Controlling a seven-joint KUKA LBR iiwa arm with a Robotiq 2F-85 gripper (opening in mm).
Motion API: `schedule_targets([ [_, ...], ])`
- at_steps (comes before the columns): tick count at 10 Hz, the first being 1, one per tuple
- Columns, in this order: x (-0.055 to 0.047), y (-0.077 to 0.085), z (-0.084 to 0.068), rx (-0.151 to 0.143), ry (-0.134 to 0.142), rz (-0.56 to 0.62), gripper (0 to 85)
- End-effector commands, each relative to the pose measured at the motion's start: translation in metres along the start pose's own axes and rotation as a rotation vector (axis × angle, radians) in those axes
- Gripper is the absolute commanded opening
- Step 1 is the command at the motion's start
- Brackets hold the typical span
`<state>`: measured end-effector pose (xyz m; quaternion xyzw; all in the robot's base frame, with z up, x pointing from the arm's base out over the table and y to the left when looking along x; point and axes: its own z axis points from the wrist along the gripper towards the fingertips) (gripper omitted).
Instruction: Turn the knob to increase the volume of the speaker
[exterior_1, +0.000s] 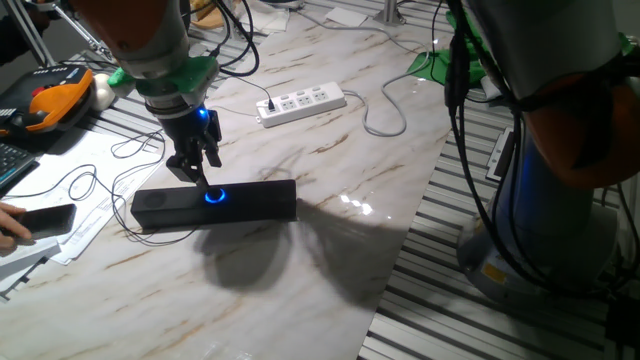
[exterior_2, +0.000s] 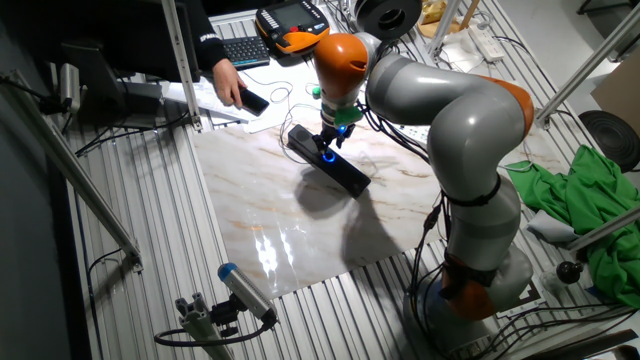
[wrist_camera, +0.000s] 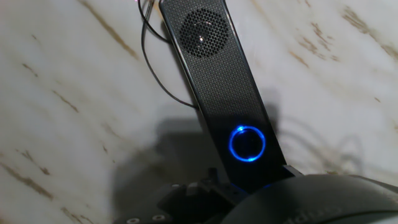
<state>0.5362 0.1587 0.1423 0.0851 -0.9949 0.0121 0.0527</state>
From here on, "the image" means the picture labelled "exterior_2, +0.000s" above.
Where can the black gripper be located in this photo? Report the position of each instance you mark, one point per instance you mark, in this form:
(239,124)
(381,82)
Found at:
(334,131)

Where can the blue-lit speaker volume knob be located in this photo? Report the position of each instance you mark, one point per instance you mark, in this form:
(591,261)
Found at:
(329,156)

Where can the black smartphone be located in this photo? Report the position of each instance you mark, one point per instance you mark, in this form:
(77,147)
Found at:
(255,102)

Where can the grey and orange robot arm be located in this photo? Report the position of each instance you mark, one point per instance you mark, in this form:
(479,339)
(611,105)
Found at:
(470,130)

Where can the forearm in black sleeve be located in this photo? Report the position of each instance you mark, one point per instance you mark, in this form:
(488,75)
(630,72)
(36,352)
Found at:
(202,35)

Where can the black speaker bar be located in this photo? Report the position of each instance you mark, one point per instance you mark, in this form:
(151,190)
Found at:
(350,177)

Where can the black ball knob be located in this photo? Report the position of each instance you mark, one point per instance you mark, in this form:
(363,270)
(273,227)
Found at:
(570,272)

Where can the person's hand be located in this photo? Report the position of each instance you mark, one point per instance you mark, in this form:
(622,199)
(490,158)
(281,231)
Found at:
(229,82)

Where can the orange and black teach pendant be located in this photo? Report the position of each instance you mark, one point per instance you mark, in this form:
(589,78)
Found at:
(295,25)

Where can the black keyboard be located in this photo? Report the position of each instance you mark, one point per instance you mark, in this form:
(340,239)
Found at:
(247,50)

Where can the black filament spool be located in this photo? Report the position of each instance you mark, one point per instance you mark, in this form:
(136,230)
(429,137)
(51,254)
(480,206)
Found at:
(372,17)

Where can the white printed papers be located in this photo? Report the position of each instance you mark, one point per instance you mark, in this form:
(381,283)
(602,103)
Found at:
(205,102)

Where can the wooden board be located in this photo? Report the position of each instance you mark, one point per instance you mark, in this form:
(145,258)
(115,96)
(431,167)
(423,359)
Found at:
(432,15)

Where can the long white power strip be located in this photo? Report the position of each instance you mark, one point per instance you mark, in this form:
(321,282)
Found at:
(486,44)

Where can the short aluminium profile stub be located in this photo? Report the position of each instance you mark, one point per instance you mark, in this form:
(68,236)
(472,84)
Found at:
(200,325)

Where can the black monitor with stand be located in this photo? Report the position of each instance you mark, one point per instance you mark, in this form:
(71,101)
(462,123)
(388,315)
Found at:
(125,40)

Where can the grey cloth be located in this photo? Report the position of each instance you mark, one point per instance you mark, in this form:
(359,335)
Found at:
(550,229)

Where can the green cloth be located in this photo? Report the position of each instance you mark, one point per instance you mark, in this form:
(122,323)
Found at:
(595,220)

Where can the black round disc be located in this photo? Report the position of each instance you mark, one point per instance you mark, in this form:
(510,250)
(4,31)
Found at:
(612,140)

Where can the brown cardboard sheet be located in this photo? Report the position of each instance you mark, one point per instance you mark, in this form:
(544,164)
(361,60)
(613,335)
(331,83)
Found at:
(620,95)

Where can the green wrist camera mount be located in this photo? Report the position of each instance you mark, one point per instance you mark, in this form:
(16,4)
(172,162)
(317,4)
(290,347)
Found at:
(349,116)

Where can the aluminium frame post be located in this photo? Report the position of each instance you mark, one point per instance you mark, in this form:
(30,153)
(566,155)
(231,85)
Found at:
(181,60)
(445,25)

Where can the silver camera with blue end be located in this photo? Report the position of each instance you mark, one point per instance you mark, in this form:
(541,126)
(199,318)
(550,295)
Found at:
(245,290)

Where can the black camera clamp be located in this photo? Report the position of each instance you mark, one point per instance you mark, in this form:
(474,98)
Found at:
(225,315)

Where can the aluminium diagonal frame bar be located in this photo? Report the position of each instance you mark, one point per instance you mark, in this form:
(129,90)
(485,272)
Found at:
(70,170)

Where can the silver cylindrical camera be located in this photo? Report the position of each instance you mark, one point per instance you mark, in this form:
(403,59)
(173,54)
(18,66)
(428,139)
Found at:
(70,87)

